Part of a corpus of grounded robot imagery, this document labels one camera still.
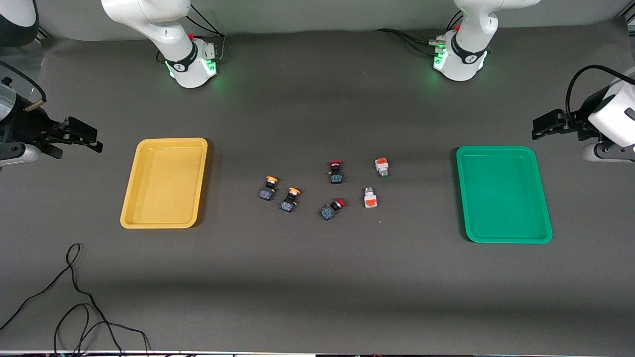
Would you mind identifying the yellow push button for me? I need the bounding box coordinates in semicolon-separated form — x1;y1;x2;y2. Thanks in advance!
259;176;279;202
280;187;302;213

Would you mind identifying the dark grey table mat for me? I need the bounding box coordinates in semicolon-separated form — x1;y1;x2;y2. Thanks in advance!
0;17;635;355

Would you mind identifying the loose thin black cable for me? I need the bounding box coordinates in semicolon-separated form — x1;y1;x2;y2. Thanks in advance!
0;243;152;357

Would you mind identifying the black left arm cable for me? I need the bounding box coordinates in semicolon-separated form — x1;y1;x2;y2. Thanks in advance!
566;64;635;124

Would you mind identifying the green plastic tray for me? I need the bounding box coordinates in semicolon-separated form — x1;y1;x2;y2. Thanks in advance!
455;145;553;244

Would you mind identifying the black base cable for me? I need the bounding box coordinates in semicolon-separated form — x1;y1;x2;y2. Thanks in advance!
375;10;464;58
188;2;227;62

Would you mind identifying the yellow plastic tray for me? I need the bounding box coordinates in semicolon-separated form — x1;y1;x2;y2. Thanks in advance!
120;138;209;230

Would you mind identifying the black right base cable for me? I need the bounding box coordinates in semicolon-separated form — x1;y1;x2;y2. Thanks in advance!
188;2;227;62

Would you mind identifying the black left base cable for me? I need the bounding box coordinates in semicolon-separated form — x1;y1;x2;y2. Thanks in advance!
375;10;464;58

